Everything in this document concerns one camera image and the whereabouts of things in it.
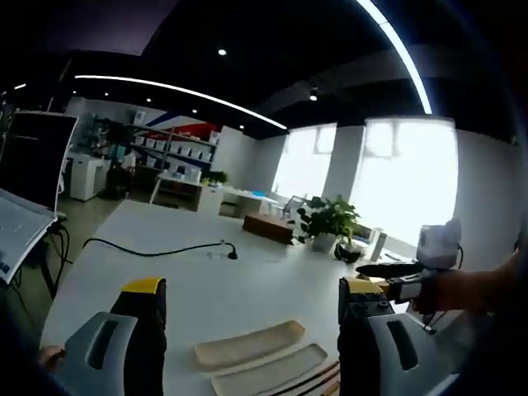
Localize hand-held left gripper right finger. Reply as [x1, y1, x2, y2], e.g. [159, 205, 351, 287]
[337, 276, 461, 396]

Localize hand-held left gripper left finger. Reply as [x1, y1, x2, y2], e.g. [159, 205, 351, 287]
[64, 276, 168, 396]

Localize brown chopstick utensils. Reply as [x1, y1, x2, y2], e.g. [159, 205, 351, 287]
[276, 361, 342, 396]

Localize beige cutlery case lid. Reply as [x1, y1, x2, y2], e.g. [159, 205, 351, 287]
[210, 342, 329, 396]

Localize beige cutlery case tray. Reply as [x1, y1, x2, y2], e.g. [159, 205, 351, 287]
[193, 318, 307, 372]

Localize person's right hand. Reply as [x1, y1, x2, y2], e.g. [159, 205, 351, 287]
[411, 267, 488, 315]

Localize person's left hand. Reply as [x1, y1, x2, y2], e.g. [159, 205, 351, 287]
[38, 345, 67, 373]

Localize white box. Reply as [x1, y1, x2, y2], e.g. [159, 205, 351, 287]
[370, 230, 389, 263]

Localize black bowl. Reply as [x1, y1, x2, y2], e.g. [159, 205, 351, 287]
[332, 242, 365, 264]

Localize green potted plant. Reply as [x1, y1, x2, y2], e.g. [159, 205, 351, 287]
[295, 194, 361, 253]

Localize grey chair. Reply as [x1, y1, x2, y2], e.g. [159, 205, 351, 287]
[282, 195, 307, 220]

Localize brown wooden box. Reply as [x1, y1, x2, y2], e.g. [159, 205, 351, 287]
[242, 214, 295, 245]

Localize white keyboard panel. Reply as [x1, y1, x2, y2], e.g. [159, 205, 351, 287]
[0, 187, 59, 286]

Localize white desk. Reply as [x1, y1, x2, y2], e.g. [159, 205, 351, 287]
[219, 186, 281, 219]

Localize white cabinet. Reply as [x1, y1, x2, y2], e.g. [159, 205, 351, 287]
[67, 151, 111, 202]

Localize white wooden counter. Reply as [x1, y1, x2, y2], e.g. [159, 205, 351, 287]
[148, 172, 226, 215]

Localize long ceiling light strip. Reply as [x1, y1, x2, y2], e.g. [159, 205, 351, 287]
[355, 0, 433, 116]
[73, 74, 290, 130]

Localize small green plant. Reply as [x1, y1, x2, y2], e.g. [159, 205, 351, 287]
[200, 170, 229, 187]

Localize black monitor screen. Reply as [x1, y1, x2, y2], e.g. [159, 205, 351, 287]
[0, 110, 80, 211]

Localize storage shelf with white bins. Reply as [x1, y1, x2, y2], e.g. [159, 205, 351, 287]
[130, 121, 219, 182]

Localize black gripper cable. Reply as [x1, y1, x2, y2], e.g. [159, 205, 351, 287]
[421, 312, 449, 336]

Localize black power cable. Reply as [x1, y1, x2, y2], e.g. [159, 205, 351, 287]
[82, 238, 240, 262]

